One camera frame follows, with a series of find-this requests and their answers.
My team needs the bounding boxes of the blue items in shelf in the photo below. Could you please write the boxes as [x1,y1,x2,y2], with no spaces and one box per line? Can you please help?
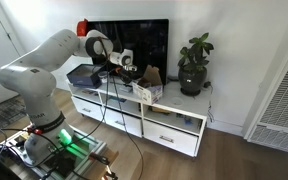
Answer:
[175,113,194,126]

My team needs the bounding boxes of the black orange clamp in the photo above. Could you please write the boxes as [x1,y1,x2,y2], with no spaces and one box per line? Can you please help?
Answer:
[88,151,119,180]

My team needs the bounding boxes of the black and red base cables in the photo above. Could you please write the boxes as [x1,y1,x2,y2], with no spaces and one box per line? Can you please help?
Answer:
[0,125,30,159]

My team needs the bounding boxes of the open navy blue box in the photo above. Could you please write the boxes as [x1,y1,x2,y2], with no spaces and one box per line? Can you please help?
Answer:
[66,63,108,89]

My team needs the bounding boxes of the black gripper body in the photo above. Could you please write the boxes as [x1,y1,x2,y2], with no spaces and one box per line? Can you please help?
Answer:
[115,64,142,83]

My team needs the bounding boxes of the green leafy plant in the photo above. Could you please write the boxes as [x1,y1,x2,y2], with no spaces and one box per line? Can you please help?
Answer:
[177,32,215,75]

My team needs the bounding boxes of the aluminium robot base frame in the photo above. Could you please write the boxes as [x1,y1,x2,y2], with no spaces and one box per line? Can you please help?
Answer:
[2,125,109,180]

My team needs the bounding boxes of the grey patterned rug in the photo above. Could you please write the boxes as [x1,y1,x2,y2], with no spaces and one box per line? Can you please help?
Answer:
[0,95,28,129]

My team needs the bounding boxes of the black flat screen tv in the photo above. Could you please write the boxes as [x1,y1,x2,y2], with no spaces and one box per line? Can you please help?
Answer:
[85,18,170,86]

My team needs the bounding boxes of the white drawer with metal handle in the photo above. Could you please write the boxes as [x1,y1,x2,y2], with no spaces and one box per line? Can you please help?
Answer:
[143,119,199,158]
[72,96,104,122]
[104,108,142,138]

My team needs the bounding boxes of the black power adapter with cord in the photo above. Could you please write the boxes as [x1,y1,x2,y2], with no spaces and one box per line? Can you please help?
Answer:
[202,80,216,123]

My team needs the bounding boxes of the open cardboard box white label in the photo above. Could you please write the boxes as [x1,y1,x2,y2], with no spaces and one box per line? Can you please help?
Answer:
[132,64,164,105]

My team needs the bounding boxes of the black round plant pot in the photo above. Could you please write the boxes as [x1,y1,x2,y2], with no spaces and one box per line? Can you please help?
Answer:
[178,66,208,97]

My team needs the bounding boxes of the white tv stand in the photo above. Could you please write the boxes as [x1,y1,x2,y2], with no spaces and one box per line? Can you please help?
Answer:
[67,77,212,158]

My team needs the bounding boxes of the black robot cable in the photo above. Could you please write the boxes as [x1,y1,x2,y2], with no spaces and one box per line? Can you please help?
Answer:
[67,37,145,180]

